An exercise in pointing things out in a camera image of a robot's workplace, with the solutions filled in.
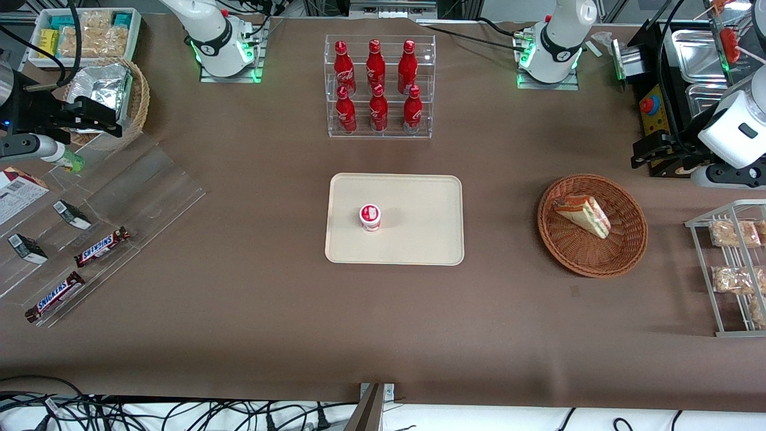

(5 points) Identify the yellow emergency stop box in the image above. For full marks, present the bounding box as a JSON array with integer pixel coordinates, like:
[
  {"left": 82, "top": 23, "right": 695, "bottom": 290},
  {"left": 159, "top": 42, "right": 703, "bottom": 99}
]
[{"left": 639, "top": 83, "right": 668, "bottom": 142}]

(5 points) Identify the steel warmer pan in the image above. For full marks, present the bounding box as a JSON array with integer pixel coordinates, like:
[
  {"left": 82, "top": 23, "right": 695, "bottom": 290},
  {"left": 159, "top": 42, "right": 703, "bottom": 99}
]
[
  {"left": 684, "top": 83, "right": 738, "bottom": 121},
  {"left": 670, "top": 29, "right": 729, "bottom": 85}
]

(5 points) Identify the white plastic bin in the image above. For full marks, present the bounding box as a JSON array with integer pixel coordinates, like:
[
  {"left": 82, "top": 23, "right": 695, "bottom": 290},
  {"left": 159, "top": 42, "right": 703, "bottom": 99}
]
[{"left": 27, "top": 7, "right": 143, "bottom": 72}]

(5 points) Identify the chrome metal block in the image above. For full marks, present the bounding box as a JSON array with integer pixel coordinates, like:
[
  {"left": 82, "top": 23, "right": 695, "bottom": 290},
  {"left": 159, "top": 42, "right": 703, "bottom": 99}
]
[{"left": 610, "top": 38, "right": 645, "bottom": 82}]

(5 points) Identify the brown table cover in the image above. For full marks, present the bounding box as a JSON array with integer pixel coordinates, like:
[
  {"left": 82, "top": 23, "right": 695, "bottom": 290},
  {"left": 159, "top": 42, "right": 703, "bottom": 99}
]
[{"left": 0, "top": 13, "right": 766, "bottom": 414}]

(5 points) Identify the red white printed carton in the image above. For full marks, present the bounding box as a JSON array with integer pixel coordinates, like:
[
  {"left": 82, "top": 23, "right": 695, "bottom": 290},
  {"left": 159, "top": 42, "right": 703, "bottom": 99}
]
[{"left": 0, "top": 167, "right": 50, "bottom": 226}]

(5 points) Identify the clear acrylic bottle rack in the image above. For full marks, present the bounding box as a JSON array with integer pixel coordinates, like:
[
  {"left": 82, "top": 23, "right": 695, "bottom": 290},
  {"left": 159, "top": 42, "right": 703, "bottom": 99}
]
[{"left": 324, "top": 34, "right": 437, "bottom": 139}]

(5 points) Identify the red cola bottle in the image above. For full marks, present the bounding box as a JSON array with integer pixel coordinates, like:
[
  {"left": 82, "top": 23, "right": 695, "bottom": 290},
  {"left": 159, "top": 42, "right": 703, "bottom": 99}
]
[
  {"left": 397, "top": 40, "right": 418, "bottom": 95},
  {"left": 335, "top": 85, "right": 358, "bottom": 135},
  {"left": 368, "top": 84, "right": 390, "bottom": 133},
  {"left": 402, "top": 85, "right": 424, "bottom": 135},
  {"left": 366, "top": 39, "right": 387, "bottom": 94},
  {"left": 333, "top": 40, "right": 357, "bottom": 96}
]

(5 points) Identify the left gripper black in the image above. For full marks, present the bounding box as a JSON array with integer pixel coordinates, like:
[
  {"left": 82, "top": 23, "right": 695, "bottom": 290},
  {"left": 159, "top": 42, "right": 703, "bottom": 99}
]
[{"left": 631, "top": 130, "right": 716, "bottom": 171}]

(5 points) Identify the dark metal beam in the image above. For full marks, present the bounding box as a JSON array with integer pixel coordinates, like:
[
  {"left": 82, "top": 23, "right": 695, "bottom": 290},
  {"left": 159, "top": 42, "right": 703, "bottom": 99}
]
[{"left": 344, "top": 383, "right": 385, "bottom": 431}]

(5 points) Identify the grey wire rack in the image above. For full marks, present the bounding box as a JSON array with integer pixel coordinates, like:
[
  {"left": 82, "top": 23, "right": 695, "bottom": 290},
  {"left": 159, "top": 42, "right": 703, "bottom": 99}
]
[{"left": 685, "top": 199, "right": 766, "bottom": 338}]

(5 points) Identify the cream plastic tray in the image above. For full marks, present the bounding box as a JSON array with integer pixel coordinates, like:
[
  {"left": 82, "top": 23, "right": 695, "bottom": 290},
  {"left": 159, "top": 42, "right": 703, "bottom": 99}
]
[{"left": 325, "top": 173, "right": 465, "bottom": 266}]

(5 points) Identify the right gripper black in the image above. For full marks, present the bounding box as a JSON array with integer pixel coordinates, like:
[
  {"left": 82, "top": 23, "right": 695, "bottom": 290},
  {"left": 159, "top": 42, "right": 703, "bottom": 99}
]
[{"left": 9, "top": 89, "right": 124, "bottom": 138}]

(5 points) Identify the brown Snickers bar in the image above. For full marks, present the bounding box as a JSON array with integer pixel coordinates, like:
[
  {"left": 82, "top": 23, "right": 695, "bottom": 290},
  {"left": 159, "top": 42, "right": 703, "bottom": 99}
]
[
  {"left": 24, "top": 271, "right": 86, "bottom": 324},
  {"left": 74, "top": 226, "right": 131, "bottom": 268}
]

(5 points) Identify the silver table bracket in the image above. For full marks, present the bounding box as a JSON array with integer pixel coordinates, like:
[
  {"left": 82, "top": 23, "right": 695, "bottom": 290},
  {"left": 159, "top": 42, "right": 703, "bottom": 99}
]
[{"left": 359, "top": 383, "right": 396, "bottom": 403}]

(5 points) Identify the light tan wicker basket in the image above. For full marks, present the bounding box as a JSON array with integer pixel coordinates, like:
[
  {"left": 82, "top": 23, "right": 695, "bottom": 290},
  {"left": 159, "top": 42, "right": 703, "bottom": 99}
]
[{"left": 62, "top": 57, "right": 151, "bottom": 152}]

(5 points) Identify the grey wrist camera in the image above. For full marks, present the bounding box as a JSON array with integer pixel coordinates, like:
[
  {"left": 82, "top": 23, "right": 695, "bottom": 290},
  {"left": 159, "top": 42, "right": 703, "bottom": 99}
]
[
  {"left": 0, "top": 134, "right": 62, "bottom": 163},
  {"left": 691, "top": 163, "right": 766, "bottom": 190}
]

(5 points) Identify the clear cracker snack pack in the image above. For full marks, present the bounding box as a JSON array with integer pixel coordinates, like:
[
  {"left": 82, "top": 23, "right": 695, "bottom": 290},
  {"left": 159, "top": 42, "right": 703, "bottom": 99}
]
[
  {"left": 76, "top": 10, "right": 115, "bottom": 31},
  {"left": 59, "top": 26, "right": 130, "bottom": 59}
]

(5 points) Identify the red food skewer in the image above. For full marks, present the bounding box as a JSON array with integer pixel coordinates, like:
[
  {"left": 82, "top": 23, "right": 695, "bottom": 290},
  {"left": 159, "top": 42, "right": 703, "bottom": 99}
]
[{"left": 717, "top": 26, "right": 766, "bottom": 65}]

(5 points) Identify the small black white box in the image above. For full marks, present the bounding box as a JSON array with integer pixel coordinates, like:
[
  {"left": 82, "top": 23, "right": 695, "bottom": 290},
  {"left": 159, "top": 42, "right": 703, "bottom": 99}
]
[
  {"left": 53, "top": 200, "right": 93, "bottom": 230},
  {"left": 7, "top": 233, "right": 49, "bottom": 265}
]

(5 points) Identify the silver foil packet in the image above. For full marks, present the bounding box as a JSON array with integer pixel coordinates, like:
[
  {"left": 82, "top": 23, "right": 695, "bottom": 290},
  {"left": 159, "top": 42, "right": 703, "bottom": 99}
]
[{"left": 68, "top": 62, "right": 133, "bottom": 131}]

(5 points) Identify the clear acrylic display shelf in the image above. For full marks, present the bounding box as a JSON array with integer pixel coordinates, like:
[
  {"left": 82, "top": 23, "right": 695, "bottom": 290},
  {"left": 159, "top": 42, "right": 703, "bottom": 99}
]
[{"left": 0, "top": 139, "right": 208, "bottom": 329}]

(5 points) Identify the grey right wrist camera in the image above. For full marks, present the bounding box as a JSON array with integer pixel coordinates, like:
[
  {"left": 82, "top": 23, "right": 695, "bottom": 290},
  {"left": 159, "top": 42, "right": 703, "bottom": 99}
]
[{"left": 0, "top": 134, "right": 62, "bottom": 163}]

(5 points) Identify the triangle sandwich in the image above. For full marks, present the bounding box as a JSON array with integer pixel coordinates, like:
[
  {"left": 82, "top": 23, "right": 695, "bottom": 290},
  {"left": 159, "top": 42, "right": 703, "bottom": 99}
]
[{"left": 552, "top": 195, "right": 612, "bottom": 240}]

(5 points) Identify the green white small bottle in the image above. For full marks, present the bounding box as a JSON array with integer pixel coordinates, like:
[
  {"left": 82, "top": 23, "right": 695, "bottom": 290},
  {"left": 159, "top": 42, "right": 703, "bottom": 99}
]
[{"left": 57, "top": 150, "right": 86, "bottom": 174}]

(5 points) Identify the dark brown wicker basket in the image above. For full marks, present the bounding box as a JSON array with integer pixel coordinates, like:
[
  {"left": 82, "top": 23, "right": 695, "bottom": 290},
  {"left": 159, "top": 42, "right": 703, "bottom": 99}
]
[{"left": 537, "top": 174, "right": 649, "bottom": 278}]

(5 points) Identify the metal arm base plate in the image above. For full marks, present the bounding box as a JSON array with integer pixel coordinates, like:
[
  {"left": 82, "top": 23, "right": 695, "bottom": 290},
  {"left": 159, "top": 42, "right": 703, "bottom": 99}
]
[
  {"left": 199, "top": 18, "right": 270, "bottom": 84},
  {"left": 515, "top": 30, "right": 580, "bottom": 91}
]

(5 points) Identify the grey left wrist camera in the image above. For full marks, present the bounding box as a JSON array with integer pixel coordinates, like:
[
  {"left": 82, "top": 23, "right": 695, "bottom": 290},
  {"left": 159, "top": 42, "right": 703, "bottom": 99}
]
[{"left": 691, "top": 163, "right": 766, "bottom": 190}]

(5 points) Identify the black food warmer case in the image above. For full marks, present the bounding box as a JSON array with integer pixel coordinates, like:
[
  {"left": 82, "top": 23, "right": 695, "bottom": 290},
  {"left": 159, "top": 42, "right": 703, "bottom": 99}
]
[{"left": 627, "top": 17, "right": 766, "bottom": 179}]

